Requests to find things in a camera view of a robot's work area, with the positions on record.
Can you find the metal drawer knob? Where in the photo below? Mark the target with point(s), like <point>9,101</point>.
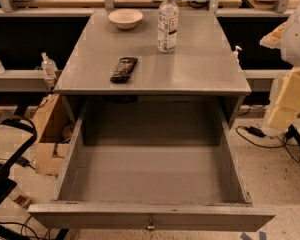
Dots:
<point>150,227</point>

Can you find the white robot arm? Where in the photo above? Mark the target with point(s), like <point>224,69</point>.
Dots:
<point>290,52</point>

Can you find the white ceramic bowl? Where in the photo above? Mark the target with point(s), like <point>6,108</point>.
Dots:
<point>125,18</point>

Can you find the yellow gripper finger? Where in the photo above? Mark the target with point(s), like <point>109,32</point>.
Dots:
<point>273,39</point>
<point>286,106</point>

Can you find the small white pump bottle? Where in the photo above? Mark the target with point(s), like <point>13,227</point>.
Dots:
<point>236,52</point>

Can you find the grey shelf rail right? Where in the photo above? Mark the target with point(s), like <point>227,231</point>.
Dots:
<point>261,80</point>

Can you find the open grey top drawer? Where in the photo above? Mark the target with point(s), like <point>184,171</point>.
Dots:
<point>166,159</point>

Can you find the grey shelf rail left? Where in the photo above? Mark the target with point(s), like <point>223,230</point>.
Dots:
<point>26,81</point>

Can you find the clear pump bottle left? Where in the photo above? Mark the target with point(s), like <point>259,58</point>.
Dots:
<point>48,65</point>

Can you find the black power adapter with cable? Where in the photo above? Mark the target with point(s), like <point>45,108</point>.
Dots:
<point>283,141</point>

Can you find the grey shelf rail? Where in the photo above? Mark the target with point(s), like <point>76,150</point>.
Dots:
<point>26,81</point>
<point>261,80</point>

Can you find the dark rxbar chocolate wrapper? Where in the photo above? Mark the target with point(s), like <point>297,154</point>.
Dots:
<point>124,69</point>

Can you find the clear plastic water bottle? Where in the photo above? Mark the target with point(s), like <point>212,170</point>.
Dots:
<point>168,14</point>

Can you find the cardboard box on floor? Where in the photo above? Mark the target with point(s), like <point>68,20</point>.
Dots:
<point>50,120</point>

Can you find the grey cabinet with top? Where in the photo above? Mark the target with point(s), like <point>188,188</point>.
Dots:
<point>201,64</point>

